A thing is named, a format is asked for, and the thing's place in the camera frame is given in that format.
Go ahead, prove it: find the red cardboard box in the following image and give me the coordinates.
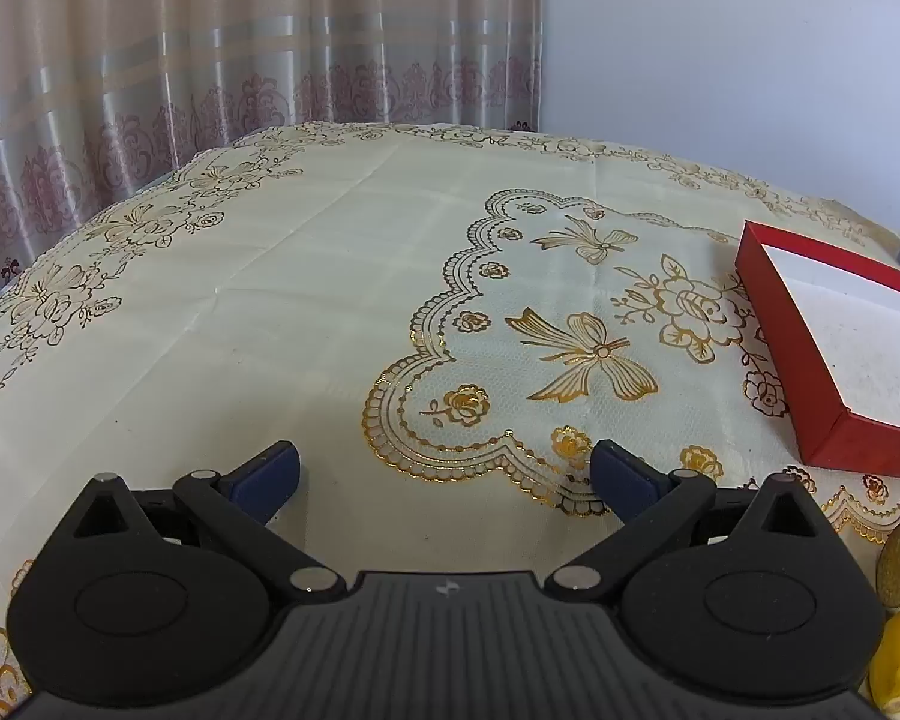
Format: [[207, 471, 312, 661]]
[[735, 220, 900, 479]]

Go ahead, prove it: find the pink floral curtain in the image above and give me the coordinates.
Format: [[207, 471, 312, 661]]
[[0, 0, 545, 308]]

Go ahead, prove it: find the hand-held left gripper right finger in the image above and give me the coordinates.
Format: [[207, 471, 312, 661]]
[[546, 439, 837, 605]]

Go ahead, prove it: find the cream gold floral tablecloth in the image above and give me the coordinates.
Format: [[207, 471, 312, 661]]
[[0, 122, 900, 720]]

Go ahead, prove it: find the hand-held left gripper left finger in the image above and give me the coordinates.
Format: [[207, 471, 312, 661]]
[[60, 441, 347, 605]]

